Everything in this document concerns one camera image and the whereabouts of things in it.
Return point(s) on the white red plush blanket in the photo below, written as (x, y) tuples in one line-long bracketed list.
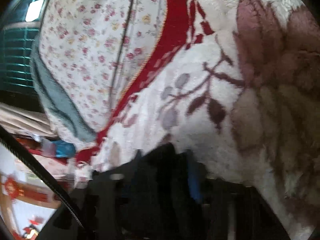
[(200, 55)]

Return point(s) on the floral quilt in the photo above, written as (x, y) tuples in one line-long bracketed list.
[(87, 42)]

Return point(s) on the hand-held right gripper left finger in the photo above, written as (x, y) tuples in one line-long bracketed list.
[(112, 197)]

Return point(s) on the pale pink cloth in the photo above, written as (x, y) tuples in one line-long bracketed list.
[(50, 165)]

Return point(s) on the teal slatted window blind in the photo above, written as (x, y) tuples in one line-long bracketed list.
[(17, 55)]

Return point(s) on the black pants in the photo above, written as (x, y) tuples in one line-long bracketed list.
[(162, 180)]

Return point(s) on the beige cloth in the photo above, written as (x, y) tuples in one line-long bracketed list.
[(22, 120)]

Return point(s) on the grey-teal cloth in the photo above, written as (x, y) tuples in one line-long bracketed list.
[(65, 110)]

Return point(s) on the small red wall ornament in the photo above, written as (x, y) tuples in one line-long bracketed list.
[(32, 227)]

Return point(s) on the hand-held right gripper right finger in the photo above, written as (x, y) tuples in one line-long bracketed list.
[(194, 180)]

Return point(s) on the red knot wall decoration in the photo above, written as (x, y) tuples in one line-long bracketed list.
[(11, 187)]

